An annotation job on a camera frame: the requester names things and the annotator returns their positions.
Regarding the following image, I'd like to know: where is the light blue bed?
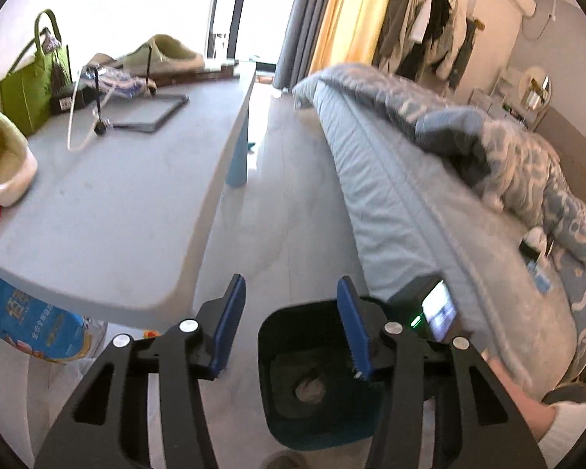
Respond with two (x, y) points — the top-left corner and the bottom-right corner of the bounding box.
(293, 74), (583, 394)

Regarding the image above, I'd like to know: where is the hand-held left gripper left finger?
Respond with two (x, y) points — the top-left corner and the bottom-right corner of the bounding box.
(33, 274), (247, 469)

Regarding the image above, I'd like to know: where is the small black device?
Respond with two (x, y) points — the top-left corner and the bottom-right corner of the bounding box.
(518, 227), (556, 263)

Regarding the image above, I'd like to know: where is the blue cloud-pattern fleece blanket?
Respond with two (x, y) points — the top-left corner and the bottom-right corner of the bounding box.
(293, 63), (586, 383)

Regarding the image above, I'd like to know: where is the white cable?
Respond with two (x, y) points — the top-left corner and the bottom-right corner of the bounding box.
(67, 66), (128, 152)

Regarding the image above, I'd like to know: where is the light blue table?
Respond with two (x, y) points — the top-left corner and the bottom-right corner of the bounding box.
(0, 61), (257, 327)

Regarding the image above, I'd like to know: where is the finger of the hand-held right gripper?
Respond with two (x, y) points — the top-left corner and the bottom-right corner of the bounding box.
(359, 295), (390, 324)

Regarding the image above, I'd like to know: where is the round mirror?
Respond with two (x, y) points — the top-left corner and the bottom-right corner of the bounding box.
(518, 66), (552, 109)

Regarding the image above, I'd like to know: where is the blue printed bag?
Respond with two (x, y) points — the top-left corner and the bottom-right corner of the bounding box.
(0, 274), (87, 365)

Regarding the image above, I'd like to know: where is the black sliding door frame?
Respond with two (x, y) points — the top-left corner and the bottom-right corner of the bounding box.
(207, 0), (255, 65)

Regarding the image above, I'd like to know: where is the dark brown board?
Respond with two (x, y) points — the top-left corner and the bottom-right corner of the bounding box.
(146, 59), (240, 85)

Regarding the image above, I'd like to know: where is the person's right forearm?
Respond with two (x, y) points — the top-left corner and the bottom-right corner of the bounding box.
(483, 354), (586, 469)

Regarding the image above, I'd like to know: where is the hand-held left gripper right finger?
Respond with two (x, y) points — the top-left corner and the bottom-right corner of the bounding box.
(337, 276), (548, 469)

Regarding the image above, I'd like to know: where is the yellow curtain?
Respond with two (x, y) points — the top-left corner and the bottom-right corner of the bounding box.
(307, 0), (401, 77)

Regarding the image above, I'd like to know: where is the dark trash bin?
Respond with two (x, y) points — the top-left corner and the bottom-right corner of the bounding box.
(256, 298), (396, 453)

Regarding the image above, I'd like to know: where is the grey curtain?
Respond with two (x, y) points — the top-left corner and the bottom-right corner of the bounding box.
(273, 0), (345, 91)

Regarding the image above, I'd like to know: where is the white vanity shelf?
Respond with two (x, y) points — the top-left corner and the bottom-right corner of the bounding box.
(469, 87), (548, 129)

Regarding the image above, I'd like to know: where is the black metal stand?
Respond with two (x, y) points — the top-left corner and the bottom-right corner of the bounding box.
(80, 41), (191, 136)

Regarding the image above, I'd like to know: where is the small black box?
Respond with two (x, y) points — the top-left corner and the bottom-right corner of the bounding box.
(49, 83), (101, 116)

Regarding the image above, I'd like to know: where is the crumpled paper wad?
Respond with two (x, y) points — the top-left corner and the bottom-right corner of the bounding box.
(295, 375), (329, 404)

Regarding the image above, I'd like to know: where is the green tote bag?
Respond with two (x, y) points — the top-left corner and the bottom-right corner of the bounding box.
(0, 9), (74, 138)

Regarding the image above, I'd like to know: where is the blue patterned packet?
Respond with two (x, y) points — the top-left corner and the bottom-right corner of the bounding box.
(100, 68), (145, 99)

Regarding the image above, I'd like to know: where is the blue card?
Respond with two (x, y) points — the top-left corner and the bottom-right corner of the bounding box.
(527, 261), (554, 297)

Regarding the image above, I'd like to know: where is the row of hanging clothes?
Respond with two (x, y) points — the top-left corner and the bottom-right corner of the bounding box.
(371, 0), (484, 91)

